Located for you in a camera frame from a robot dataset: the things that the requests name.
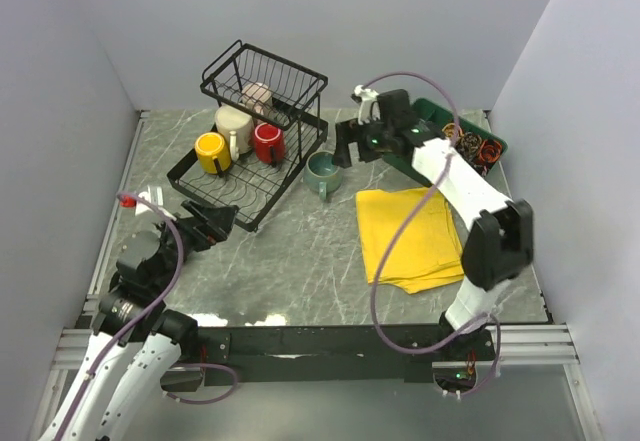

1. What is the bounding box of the orange rolled item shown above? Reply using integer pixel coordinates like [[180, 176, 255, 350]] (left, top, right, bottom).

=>
[[476, 139, 504, 168]]

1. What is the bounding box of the green compartment tray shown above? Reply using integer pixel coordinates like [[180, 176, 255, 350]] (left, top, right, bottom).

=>
[[412, 98, 508, 177]]

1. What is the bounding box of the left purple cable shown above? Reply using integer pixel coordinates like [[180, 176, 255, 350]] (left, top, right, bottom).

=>
[[47, 190, 240, 441]]

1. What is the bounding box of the yellow-brown rolled item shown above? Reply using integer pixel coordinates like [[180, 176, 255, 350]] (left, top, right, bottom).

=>
[[442, 122, 464, 141]]

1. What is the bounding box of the speckled blue-green mug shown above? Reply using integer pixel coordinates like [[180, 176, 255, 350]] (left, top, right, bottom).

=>
[[303, 150, 343, 202]]

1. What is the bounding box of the white mug green interior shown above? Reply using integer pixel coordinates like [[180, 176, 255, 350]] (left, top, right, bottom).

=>
[[214, 105, 254, 161]]

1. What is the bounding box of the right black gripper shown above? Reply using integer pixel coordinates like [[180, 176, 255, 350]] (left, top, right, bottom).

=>
[[331, 114, 393, 169]]

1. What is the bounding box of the black wire dish rack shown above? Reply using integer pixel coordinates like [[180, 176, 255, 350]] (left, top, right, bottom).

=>
[[167, 40, 328, 232]]

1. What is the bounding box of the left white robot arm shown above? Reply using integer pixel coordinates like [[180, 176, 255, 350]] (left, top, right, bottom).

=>
[[40, 193, 238, 440]]

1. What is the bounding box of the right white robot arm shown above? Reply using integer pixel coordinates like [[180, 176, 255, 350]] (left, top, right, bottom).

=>
[[334, 85, 534, 359]]

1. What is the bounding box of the yellow folded cloth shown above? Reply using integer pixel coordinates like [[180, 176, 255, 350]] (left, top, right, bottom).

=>
[[355, 188, 464, 294]]

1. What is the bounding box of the red cup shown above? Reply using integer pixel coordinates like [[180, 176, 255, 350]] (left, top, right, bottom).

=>
[[253, 123, 286, 166]]

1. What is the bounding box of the black front base beam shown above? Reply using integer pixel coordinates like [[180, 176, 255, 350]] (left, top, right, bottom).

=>
[[182, 325, 496, 383]]

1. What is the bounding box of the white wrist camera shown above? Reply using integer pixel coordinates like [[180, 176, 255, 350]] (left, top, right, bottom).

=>
[[117, 185, 176, 221], [351, 85, 378, 125]]

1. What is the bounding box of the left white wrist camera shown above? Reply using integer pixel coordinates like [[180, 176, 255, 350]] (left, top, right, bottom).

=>
[[117, 185, 176, 221]]

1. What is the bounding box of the yellow enamel mug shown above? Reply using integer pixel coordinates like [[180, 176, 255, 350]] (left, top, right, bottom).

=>
[[194, 132, 232, 175]]

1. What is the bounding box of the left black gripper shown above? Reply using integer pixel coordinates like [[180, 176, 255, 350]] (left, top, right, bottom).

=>
[[151, 198, 238, 294]]

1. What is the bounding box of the brown patterned rolled item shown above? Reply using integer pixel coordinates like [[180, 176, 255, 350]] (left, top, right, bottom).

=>
[[457, 132, 484, 161]]

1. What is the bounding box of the aluminium frame rail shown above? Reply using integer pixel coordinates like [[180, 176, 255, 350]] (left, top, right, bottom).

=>
[[51, 325, 579, 370]]

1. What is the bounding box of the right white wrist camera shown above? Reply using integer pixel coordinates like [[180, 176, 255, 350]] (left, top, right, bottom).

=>
[[351, 85, 378, 125]]

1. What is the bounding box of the pink mug lilac interior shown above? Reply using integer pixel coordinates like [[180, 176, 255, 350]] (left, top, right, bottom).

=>
[[241, 82, 273, 119]]

